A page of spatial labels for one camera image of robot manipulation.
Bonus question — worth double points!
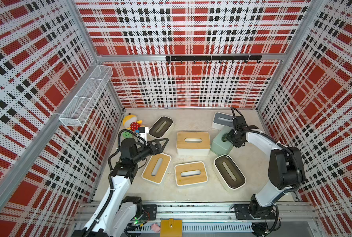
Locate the yellow plush toy red dots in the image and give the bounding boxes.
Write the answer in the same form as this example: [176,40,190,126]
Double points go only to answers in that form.
[122,114,143,132]

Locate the white wire mesh wall basket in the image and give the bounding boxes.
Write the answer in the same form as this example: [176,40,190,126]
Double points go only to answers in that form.
[59,65,112,127]

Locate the pink small object on rail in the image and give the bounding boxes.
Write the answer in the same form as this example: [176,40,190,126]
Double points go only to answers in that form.
[151,223,161,233]

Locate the black wall hook rail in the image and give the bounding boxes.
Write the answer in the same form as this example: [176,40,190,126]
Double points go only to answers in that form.
[165,55,262,62]

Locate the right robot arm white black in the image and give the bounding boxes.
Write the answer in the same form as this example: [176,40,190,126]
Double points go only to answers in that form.
[226,114,306,219]

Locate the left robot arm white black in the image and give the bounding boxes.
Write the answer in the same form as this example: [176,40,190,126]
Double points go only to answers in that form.
[72,129,169,237]

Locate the yellow block on rail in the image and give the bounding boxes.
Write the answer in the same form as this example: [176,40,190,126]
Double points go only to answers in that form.
[160,218,183,237]

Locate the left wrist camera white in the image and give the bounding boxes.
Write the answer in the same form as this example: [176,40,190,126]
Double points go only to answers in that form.
[137,126,149,141]

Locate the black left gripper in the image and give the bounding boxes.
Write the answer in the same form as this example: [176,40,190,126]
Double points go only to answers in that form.
[132,138,168,164]

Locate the white tissue box grey lid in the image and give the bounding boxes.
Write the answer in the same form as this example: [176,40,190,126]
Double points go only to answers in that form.
[212,112,233,130]

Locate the cream tissue box dark lid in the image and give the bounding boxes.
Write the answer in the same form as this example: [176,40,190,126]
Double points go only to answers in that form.
[149,116,175,140]

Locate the mint green tissue box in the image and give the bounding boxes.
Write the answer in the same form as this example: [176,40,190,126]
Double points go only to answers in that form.
[210,126,234,156]

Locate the cream box dark lid front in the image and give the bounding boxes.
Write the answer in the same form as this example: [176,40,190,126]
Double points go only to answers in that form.
[213,155,246,192]

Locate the green lid air freshener jar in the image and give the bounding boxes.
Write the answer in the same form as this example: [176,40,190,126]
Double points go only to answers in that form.
[122,129,133,139]

